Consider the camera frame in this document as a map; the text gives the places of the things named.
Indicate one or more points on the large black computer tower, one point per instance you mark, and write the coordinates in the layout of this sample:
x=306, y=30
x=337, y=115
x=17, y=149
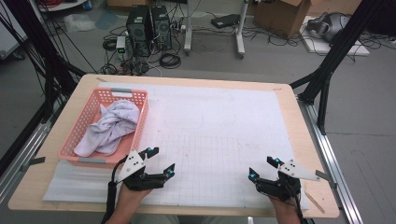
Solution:
x=138, y=28

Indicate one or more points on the pink plastic basket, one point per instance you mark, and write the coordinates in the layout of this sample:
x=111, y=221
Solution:
x=93, y=109

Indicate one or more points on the person's right hand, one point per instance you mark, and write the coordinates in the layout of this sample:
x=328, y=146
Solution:
x=286, y=211

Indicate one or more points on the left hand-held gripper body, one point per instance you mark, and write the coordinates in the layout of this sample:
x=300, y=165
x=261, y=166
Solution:
x=132, y=166

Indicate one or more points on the person's left hand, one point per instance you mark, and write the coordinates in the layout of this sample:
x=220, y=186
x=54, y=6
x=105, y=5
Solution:
x=127, y=202

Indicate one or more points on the grey metal bracket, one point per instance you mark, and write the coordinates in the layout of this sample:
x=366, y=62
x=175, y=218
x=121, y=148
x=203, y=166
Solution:
x=323, y=175
x=34, y=161

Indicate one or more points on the black flat device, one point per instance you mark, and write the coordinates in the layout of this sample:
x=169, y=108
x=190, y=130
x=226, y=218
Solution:
x=225, y=20

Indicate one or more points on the small white power device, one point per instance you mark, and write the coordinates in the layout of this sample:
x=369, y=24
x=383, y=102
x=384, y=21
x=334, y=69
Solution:
x=120, y=43

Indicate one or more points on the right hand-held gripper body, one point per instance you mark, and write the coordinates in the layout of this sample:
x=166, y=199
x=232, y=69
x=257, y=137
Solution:
x=280, y=188

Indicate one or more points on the lilac printed towel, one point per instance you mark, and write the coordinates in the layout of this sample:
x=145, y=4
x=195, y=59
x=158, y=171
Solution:
x=109, y=127

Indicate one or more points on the grey rounded device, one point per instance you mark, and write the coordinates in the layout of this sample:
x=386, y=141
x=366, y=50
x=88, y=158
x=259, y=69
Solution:
x=330, y=26

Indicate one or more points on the white foam board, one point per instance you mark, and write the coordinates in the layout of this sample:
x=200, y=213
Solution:
x=320, y=46

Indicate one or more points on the slim black computer tower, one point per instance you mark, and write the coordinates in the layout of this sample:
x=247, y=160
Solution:
x=161, y=28

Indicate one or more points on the aluminium rail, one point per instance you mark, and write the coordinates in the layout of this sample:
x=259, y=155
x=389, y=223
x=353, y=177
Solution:
x=333, y=165
x=21, y=158

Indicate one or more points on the white metal stand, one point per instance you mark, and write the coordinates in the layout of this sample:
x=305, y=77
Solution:
x=187, y=31

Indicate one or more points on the black metal frame post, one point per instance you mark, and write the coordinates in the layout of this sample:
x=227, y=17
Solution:
x=37, y=46
x=342, y=40

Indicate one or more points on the clear plastic bag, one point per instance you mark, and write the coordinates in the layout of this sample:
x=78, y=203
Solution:
x=79, y=22

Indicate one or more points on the thin wooden stick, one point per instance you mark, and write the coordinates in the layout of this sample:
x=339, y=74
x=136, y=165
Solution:
x=315, y=202

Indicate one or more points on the brown cardboard box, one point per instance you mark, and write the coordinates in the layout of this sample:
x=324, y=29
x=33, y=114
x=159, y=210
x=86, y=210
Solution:
x=280, y=17

